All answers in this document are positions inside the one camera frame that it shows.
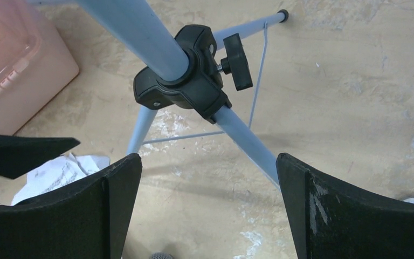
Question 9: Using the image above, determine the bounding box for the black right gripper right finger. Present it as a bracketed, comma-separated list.
[276, 153, 414, 258]

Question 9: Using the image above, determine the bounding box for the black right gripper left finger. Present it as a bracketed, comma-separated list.
[0, 153, 142, 258]

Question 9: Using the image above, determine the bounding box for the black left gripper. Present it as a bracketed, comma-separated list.
[0, 135, 80, 179]

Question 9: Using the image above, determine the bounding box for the sheet music page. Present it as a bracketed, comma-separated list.
[11, 153, 111, 206]

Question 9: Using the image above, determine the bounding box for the light blue music stand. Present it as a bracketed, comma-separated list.
[78, 0, 289, 185]

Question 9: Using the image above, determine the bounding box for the purple glitter microphone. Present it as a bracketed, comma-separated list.
[149, 252, 174, 259]

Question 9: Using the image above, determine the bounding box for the translucent pink storage box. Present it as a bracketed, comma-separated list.
[0, 1, 79, 135]

